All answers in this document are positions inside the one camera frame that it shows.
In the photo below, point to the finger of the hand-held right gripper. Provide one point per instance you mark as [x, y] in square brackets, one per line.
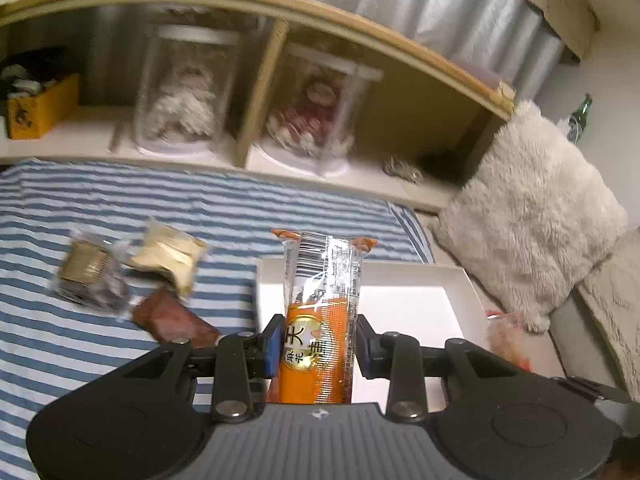
[607, 397]

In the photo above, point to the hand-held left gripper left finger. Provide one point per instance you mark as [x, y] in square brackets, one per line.
[271, 352]

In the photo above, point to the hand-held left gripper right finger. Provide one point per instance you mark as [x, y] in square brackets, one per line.
[364, 352]

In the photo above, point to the long orange snack packet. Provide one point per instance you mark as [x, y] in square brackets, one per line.
[320, 310]

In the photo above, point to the white shallow box tray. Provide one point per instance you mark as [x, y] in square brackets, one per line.
[410, 300]

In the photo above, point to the brown snack packet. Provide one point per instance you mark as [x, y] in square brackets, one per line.
[170, 317]

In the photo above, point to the cream yellow snack packet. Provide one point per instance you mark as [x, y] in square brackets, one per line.
[165, 255]

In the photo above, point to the clear packet with brown cake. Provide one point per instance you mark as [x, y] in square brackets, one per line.
[85, 265]

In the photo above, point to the beige knit cushion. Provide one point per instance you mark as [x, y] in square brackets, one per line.
[615, 300]

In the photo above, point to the twine bundle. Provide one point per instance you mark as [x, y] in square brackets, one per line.
[402, 169]

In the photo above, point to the white fluffy pillow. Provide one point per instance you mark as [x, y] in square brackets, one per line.
[530, 210]

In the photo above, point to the blue white striped blanket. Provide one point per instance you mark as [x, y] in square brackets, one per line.
[125, 195]

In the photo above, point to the clear case with pink doll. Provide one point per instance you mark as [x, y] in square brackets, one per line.
[310, 110]

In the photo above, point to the clear case with white doll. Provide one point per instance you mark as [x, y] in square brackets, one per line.
[185, 95]

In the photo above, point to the pale book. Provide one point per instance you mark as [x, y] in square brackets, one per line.
[482, 74]

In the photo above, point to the wooden shelf unit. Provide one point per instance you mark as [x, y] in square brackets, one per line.
[350, 25]

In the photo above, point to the yellow cardboard box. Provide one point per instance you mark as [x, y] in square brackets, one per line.
[45, 110]

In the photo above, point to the grey curtain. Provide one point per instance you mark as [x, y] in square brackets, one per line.
[425, 5]

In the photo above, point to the beige paper valance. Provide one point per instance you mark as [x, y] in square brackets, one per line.
[560, 0]

